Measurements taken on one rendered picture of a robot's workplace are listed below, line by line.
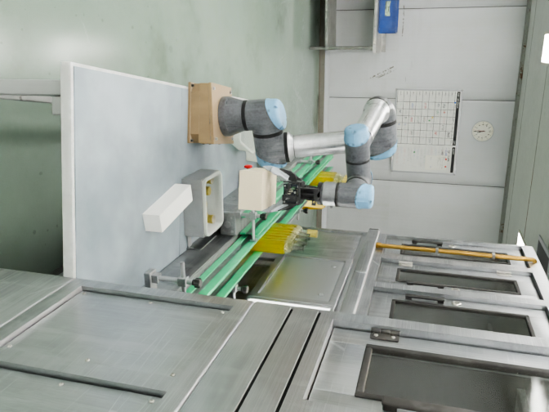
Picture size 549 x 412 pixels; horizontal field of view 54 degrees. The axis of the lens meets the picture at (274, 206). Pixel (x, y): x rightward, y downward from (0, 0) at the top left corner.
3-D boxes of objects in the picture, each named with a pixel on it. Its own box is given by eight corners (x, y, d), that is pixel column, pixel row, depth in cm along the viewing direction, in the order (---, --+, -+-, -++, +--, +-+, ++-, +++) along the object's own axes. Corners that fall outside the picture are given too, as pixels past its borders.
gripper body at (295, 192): (280, 180, 162) (319, 182, 159) (287, 177, 171) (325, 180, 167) (279, 204, 164) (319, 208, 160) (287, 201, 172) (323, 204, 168)
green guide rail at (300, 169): (238, 217, 218) (257, 218, 216) (238, 215, 218) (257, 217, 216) (323, 144, 379) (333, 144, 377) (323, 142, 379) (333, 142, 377)
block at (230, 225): (219, 235, 218) (235, 236, 216) (218, 212, 215) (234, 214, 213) (222, 232, 221) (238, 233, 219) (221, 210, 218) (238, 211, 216)
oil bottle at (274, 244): (242, 250, 226) (291, 255, 220) (241, 237, 224) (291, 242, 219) (246, 245, 231) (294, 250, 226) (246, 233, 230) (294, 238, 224)
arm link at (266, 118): (251, 95, 205) (285, 93, 202) (256, 128, 211) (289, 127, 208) (243, 105, 195) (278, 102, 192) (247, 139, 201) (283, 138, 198)
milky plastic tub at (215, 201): (185, 236, 201) (207, 239, 198) (182, 178, 194) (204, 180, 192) (203, 222, 217) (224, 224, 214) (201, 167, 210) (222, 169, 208)
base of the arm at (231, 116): (216, 94, 197) (243, 92, 195) (230, 98, 212) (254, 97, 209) (218, 135, 199) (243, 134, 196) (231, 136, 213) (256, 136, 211)
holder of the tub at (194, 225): (185, 249, 202) (204, 251, 200) (181, 178, 195) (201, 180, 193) (203, 235, 218) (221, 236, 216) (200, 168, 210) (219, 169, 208)
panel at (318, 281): (203, 364, 167) (310, 381, 157) (202, 355, 166) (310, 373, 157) (280, 257, 249) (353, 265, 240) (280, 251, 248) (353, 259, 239)
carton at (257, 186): (239, 170, 165) (262, 172, 163) (255, 167, 180) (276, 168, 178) (238, 208, 167) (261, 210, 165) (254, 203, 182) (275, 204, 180)
